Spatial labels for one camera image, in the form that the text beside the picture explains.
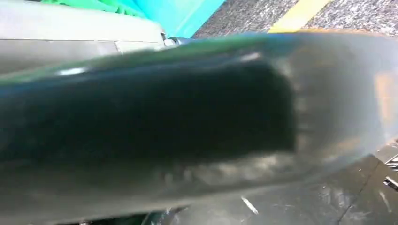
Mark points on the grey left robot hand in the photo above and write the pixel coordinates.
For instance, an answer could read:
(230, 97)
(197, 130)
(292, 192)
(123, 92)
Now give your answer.
(155, 124)

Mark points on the blue plastic crate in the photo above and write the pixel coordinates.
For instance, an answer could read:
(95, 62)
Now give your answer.
(180, 15)

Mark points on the green sheet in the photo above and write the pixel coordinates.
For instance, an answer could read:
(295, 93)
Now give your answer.
(99, 4)

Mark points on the yellow floor tape strip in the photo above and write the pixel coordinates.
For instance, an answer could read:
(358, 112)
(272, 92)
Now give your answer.
(298, 15)

